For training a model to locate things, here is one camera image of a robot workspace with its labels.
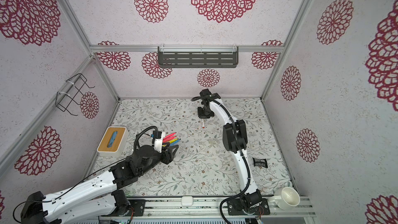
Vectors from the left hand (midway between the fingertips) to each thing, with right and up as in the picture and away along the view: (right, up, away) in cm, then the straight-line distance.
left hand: (174, 147), depth 75 cm
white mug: (+57, -26, +2) cm, 62 cm away
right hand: (+15, +16, +27) cm, 35 cm away
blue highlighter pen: (-4, -2, +22) cm, 22 cm away
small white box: (+6, -26, +1) cm, 27 cm away
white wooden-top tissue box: (-38, 0, +17) cm, 42 cm away
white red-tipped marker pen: (+15, +9, +25) cm, 30 cm away
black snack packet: (+47, -11, +11) cm, 50 cm away
